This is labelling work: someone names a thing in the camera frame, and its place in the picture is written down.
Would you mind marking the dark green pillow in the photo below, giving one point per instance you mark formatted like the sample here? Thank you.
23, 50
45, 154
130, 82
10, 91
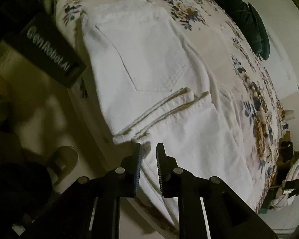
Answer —
250, 24

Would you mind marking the white slipper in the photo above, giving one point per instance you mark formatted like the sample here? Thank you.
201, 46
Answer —
61, 163

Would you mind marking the floral bed blanket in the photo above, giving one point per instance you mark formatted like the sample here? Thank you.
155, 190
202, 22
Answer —
225, 52

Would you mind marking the clothes pile on chair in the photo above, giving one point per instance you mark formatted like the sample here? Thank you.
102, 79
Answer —
286, 188

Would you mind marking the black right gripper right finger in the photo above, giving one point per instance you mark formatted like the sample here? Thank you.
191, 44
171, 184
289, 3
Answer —
207, 208

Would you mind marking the white pants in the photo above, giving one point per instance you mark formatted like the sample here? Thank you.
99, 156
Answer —
153, 87

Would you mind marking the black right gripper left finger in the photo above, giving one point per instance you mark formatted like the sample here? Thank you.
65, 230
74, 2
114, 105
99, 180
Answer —
93, 206

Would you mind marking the white headboard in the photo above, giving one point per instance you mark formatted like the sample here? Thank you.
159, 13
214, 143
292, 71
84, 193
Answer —
280, 68

